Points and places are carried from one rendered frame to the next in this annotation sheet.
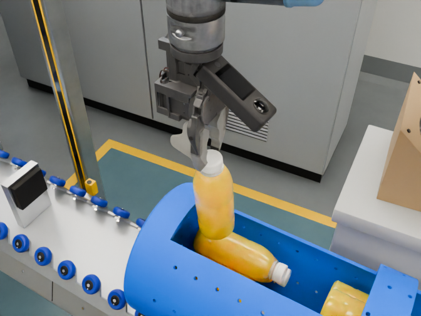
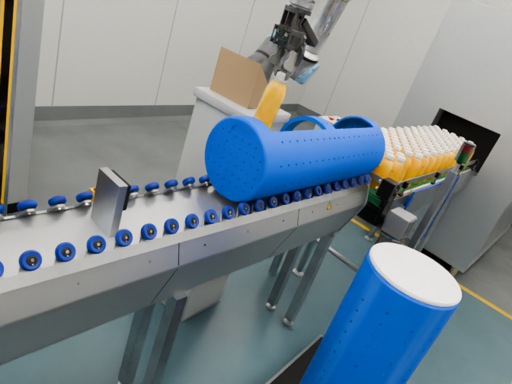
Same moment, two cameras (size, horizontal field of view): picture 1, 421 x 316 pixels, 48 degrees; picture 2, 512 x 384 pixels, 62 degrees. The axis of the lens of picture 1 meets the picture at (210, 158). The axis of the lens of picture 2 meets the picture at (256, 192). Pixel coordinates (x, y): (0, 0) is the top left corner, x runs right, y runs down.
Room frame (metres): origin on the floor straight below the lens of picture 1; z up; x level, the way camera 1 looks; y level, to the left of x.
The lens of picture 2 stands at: (0.42, 1.39, 1.61)
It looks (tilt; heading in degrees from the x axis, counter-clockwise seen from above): 25 degrees down; 274
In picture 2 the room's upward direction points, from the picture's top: 20 degrees clockwise
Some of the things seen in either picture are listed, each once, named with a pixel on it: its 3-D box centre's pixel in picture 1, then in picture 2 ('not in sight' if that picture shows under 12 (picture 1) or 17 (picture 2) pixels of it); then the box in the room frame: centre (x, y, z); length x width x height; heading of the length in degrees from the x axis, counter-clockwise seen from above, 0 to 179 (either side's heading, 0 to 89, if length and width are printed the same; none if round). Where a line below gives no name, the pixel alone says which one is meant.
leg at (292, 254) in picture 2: not in sight; (288, 265); (0.24, -0.66, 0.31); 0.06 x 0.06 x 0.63; 59
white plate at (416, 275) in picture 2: not in sight; (414, 272); (-0.02, 0.25, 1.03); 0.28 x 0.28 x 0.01
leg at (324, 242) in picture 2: not in sight; (307, 280); (0.12, -0.59, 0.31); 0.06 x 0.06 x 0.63; 59
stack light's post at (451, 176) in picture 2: not in sight; (405, 257); (-0.36, -0.83, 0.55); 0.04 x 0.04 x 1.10; 59
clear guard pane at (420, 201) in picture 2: not in sight; (419, 218); (-0.41, -1.09, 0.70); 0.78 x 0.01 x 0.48; 59
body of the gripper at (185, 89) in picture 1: (193, 78); (292, 28); (0.57, 0.02, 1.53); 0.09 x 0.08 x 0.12; 60
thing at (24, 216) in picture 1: (29, 195); (110, 202); (0.83, 0.46, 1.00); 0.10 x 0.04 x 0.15; 149
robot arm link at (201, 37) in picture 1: (195, 27); (303, 1); (0.56, 0.02, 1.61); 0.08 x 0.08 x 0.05
